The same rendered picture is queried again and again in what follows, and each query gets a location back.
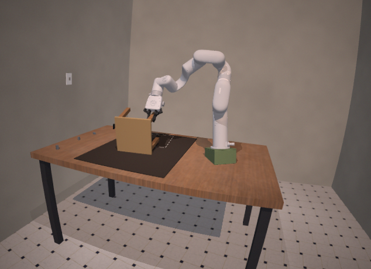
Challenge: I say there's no dark brown floor mat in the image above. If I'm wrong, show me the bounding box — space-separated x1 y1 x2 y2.
74 133 197 178

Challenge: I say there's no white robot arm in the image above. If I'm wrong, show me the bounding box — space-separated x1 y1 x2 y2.
149 50 235 149

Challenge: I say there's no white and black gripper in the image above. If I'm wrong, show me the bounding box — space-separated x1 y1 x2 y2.
143 94 163 122

